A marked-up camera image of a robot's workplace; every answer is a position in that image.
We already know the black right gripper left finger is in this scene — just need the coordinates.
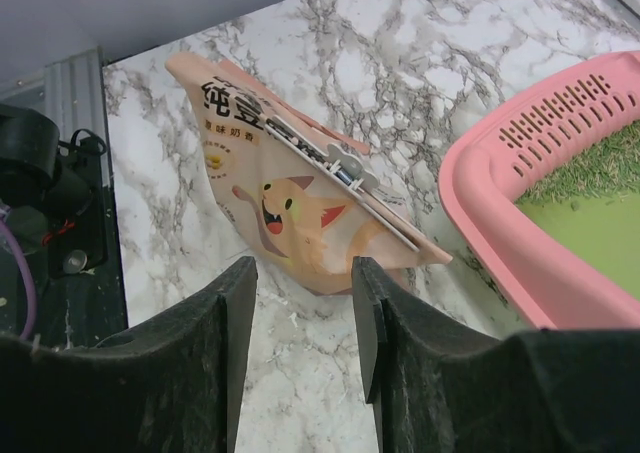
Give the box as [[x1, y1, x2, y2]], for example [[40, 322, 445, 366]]
[[1, 256, 258, 452]]

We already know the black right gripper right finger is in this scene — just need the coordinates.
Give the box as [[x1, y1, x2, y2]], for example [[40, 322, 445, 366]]
[[352, 258, 639, 452]]

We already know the pink cat litter bag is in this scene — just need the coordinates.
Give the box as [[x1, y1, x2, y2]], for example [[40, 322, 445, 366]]
[[166, 52, 451, 295]]

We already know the pink green litter box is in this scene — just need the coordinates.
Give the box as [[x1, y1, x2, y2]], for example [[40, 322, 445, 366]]
[[439, 51, 639, 329]]

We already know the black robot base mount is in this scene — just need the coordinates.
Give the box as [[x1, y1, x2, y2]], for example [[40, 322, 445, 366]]
[[1, 104, 108, 278]]

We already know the aluminium frame rail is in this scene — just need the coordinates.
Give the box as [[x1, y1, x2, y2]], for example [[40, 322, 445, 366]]
[[44, 48, 107, 141]]

